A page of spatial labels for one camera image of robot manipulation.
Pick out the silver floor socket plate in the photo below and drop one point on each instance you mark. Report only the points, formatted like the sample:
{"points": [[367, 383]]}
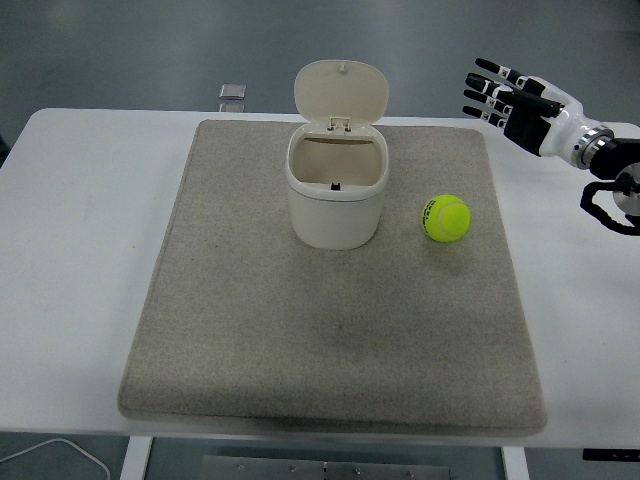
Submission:
{"points": [[231, 107], [232, 91]]}

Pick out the black table control panel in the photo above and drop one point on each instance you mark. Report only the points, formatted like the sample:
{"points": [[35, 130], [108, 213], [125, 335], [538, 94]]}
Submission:
{"points": [[610, 455]]}

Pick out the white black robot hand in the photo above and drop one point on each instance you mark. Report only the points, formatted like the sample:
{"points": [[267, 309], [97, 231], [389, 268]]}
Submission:
{"points": [[550, 117]]}

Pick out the beige grey felt mat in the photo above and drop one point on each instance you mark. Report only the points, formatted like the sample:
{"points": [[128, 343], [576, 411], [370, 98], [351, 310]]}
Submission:
{"points": [[300, 320]]}

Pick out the cream plastic bin with lid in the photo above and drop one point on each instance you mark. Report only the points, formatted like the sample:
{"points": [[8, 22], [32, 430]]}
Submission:
{"points": [[335, 215]]}

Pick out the grey metal plate with screws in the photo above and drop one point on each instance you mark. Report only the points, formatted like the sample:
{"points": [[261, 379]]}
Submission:
{"points": [[325, 470]]}

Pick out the white table leg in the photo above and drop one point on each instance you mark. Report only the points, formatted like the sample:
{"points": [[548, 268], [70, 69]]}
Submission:
{"points": [[135, 460], [515, 465]]}

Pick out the yellow-green tennis ball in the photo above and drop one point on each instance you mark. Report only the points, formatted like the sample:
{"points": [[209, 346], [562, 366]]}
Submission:
{"points": [[447, 220]]}

